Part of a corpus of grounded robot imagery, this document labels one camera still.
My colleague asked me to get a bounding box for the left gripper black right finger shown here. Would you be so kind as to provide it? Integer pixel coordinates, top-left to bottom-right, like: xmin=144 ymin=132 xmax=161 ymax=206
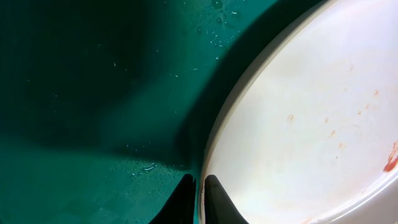
xmin=204 ymin=174 xmax=248 ymax=224

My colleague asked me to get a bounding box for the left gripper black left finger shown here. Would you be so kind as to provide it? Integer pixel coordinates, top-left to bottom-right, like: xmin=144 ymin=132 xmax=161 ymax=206
xmin=149 ymin=174 xmax=196 ymax=224

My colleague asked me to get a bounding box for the pink plate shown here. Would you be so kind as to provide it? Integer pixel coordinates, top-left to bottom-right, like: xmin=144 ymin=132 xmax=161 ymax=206
xmin=198 ymin=0 xmax=397 ymax=224

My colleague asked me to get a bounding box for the teal plastic tray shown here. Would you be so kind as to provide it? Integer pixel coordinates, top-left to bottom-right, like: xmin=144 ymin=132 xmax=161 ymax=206
xmin=1 ymin=0 xmax=316 ymax=223

